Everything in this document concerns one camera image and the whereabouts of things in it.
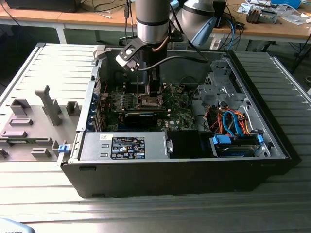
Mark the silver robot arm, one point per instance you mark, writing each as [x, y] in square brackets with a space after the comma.
[151, 19]

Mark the green RAM stick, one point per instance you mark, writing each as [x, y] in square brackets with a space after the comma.
[26, 140]

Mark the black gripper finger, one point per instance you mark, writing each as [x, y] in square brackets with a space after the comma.
[158, 82]
[152, 82]

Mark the grey power supply unit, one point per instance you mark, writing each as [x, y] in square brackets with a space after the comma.
[94, 145]

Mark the CPU socket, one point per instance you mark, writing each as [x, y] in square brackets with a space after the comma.
[145, 103]

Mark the blue box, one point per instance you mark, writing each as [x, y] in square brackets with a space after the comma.
[289, 3]

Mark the grey parts rack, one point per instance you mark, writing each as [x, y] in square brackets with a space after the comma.
[36, 114]

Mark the black upright box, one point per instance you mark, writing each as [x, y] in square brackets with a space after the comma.
[219, 14]

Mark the black graphics card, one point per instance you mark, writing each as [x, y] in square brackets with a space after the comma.
[141, 120]

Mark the green motherboard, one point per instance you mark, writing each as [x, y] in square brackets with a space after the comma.
[179, 109]

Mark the black PC case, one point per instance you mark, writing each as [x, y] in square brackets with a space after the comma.
[158, 177]

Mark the white power adapter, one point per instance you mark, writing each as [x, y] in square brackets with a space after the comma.
[215, 44]

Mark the round coin battery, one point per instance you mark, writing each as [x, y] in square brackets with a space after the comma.
[179, 90]

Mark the black flat box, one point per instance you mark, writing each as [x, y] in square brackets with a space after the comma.
[41, 6]

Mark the wooden desk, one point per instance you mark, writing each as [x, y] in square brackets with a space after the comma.
[85, 17]
[267, 30]

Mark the black plastic shroud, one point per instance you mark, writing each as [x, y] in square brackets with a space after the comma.
[184, 145]

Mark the metal heatsink cooler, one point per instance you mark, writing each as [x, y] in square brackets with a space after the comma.
[261, 15]

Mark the hard disk in blue carrier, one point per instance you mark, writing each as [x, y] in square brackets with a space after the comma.
[233, 151]

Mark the metal locking lever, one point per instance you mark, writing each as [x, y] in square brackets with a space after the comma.
[137, 86]

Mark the pale blue grey device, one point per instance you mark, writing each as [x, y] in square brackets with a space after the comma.
[12, 228]

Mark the blue case latch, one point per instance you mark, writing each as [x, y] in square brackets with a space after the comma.
[63, 148]

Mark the metal drive cage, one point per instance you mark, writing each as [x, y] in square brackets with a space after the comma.
[211, 92]

